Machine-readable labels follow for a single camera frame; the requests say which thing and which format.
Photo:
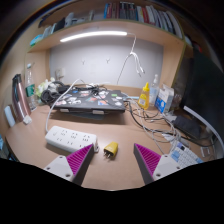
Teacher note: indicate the grey laptop stand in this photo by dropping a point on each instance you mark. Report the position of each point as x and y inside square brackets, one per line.
[98, 112]

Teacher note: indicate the yellow squeeze bottle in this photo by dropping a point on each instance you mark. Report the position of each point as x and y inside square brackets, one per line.
[143, 100]

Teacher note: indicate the pink metallic thermos flask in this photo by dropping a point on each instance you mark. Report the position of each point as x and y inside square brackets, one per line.
[20, 101]

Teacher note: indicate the yellow charger block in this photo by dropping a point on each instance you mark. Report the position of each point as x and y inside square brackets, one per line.
[111, 148]

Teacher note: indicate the white oblong case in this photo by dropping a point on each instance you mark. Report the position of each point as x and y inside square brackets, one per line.
[9, 116]

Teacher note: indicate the clear green-label water bottle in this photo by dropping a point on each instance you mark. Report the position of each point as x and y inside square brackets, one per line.
[30, 90]

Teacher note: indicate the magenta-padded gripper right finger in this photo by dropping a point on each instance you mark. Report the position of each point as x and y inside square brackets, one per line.
[161, 166]

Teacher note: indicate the small wall hook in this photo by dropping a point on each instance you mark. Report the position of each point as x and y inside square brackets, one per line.
[83, 62]
[108, 60]

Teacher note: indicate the flat black device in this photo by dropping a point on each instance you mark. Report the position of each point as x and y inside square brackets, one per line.
[187, 126]

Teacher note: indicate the small white adapter block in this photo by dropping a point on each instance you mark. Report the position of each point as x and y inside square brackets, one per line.
[27, 120]

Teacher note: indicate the white LED light bar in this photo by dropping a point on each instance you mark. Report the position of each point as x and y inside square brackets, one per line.
[93, 34]

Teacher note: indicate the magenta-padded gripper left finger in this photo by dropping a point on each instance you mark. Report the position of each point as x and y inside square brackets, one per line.
[65, 166]

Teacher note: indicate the white and blue keyboard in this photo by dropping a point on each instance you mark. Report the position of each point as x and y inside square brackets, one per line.
[186, 155]

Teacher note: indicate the black computer monitor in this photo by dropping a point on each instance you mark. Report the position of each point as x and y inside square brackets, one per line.
[206, 86]

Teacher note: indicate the clear pump sanitizer bottle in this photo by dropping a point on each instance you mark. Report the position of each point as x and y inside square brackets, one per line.
[154, 91]

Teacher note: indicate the white power strip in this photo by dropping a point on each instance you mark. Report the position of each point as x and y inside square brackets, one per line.
[66, 136]

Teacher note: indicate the white wall socket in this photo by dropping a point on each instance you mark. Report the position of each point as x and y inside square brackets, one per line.
[60, 73]

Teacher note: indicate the white and green plush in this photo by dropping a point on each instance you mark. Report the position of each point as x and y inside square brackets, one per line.
[41, 88]

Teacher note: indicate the black headphones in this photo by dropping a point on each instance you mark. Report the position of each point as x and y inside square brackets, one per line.
[46, 96]

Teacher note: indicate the wooden shelf unit with books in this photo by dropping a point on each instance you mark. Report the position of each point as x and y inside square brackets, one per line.
[133, 26]

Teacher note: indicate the blue and white box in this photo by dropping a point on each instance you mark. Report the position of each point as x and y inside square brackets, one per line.
[164, 100]

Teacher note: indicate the black sticker-covered laptop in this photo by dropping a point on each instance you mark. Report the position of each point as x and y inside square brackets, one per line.
[90, 103]

